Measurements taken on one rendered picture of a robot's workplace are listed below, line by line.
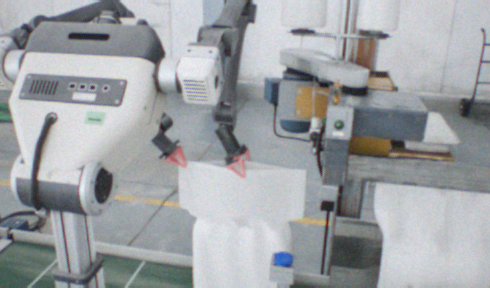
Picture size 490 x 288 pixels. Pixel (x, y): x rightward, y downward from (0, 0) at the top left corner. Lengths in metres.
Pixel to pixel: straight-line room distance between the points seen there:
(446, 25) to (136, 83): 5.84
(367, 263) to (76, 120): 1.40
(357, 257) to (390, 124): 0.82
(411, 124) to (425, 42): 5.27
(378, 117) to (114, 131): 0.77
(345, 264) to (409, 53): 4.88
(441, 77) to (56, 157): 6.08
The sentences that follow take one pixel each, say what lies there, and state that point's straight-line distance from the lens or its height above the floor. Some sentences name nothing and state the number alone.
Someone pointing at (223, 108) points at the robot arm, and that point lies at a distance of 1.56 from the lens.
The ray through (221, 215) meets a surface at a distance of 1.70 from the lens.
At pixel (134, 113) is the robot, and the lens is 1.08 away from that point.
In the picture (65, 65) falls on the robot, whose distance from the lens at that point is 1.22.
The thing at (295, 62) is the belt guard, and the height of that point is 1.39.
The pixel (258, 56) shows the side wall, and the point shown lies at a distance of 6.66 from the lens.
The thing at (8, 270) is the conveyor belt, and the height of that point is 0.38.
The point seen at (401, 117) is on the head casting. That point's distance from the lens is 1.38.
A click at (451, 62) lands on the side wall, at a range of 6.75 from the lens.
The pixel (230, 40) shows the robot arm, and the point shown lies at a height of 1.52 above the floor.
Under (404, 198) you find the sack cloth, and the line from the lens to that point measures 1.66.
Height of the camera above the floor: 1.68
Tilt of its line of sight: 20 degrees down
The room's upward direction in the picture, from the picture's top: 1 degrees clockwise
